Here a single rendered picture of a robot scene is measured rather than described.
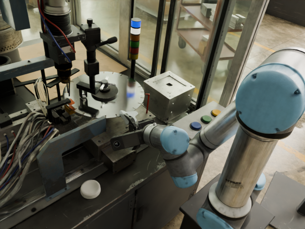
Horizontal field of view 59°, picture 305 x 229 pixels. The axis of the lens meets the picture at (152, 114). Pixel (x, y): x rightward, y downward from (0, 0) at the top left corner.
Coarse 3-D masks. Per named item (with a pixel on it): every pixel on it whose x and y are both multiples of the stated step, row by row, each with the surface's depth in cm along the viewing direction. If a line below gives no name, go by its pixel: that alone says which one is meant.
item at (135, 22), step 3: (132, 18) 122; (135, 18) 122; (138, 18) 123; (132, 21) 120; (135, 21) 119; (138, 21) 120; (132, 24) 121; (135, 24) 120; (138, 24) 121; (135, 27) 121; (138, 27) 122
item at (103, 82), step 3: (96, 81) 108; (99, 81) 108; (102, 81) 108; (105, 81) 108; (102, 84) 107; (105, 84) 107; (108, 84) 108; (111, 84) 108; (114, 84) 108; (102, 87) 105; (105, 87) 108
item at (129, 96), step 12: (108, 72) 124; (72, 84) 113; (120, 84) 117; (132, 84) 118; (72, 96) 107; (120, 96) 110; (132, 96) 111; (72, 108) 101; (84, 108) 102; (96, 108) 103; (108, 108) 103; (120, 108) 104; (132, 108) 105
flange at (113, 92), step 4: (96, 84) 114; (100, 84) 114; (108, 88) 109; (112, 88) 112; (116, 88) 113; (100, 92) 109; (104, 92) 109; (108, 92) 110; (112, 92) 110; (116, 92) 110; (96, 96) 107; (100, 96) 107; (104, 96) 107; (108, 96) 108; (112, 96) 108
